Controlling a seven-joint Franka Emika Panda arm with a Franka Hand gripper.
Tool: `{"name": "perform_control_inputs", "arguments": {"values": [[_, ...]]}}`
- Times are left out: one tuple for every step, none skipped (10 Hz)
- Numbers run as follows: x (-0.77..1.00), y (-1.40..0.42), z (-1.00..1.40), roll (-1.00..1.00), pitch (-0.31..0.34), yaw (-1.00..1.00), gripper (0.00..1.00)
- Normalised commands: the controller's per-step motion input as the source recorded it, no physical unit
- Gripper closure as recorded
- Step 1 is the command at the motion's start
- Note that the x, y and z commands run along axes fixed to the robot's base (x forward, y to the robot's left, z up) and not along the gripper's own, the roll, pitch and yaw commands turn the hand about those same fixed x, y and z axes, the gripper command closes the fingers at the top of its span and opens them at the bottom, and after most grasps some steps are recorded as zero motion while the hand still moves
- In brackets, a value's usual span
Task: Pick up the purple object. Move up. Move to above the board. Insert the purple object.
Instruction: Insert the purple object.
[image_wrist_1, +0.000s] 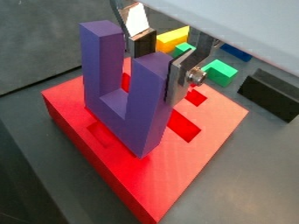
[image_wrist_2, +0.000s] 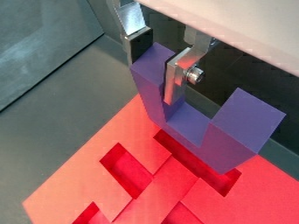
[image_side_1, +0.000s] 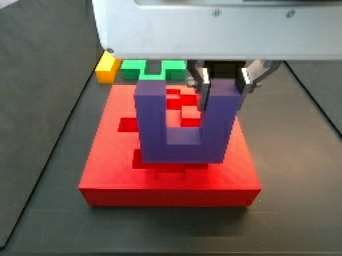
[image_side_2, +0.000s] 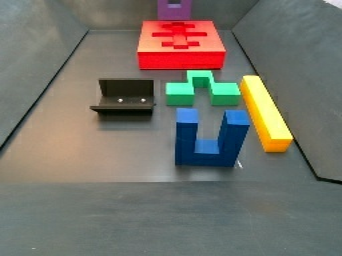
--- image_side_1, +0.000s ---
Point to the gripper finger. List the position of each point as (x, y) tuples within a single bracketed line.
[(252, 74), (199, 81)]

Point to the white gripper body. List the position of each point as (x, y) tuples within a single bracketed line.
[(220, 29)]

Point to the purple U-shaped block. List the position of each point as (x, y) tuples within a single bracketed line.
[(195, 145)]

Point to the red puzzle board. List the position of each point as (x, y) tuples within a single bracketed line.
[(117, 180)]

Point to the green U-shaped block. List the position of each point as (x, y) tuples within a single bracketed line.
[(133, 70)]

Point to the yellow bar block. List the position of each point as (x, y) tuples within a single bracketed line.
[(106, 68)]

